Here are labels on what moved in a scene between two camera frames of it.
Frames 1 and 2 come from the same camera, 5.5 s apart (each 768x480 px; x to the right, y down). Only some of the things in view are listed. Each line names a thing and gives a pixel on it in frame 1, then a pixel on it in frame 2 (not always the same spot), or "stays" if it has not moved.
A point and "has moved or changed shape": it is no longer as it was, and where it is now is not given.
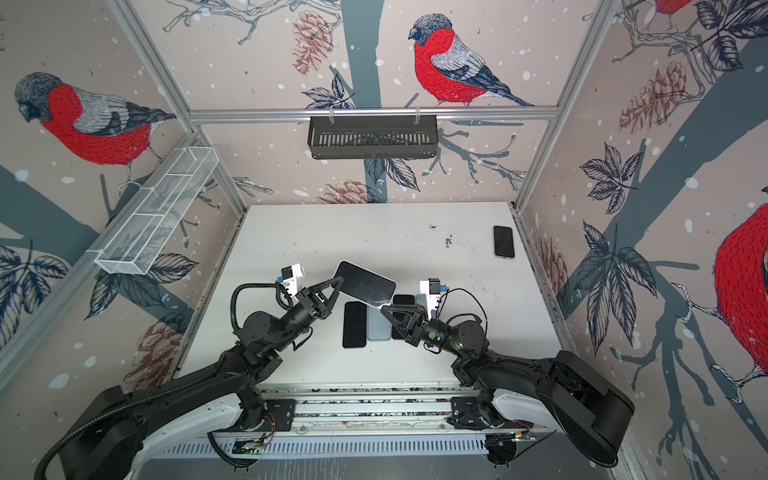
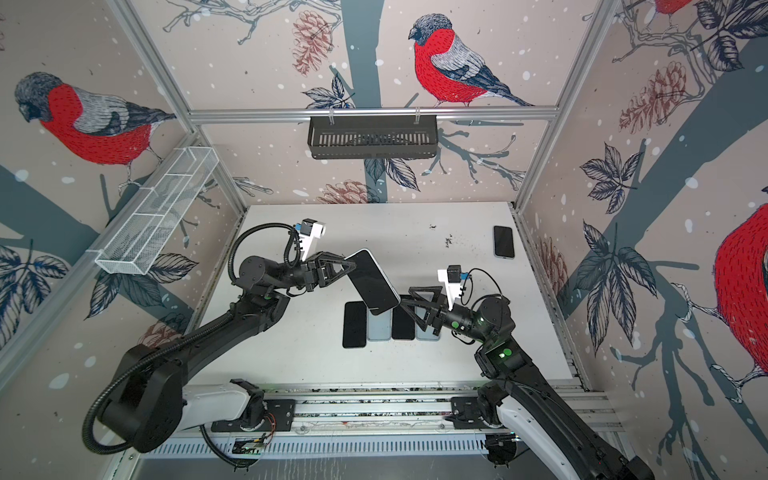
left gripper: x=314 y=303 -> x=314 y=273
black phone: x=365 y=285 has moved or changed shape
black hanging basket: x=373 y=137 stays
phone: x=354 y=325 stays
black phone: x=503 y=238 stays
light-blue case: x=377 y=326 stays
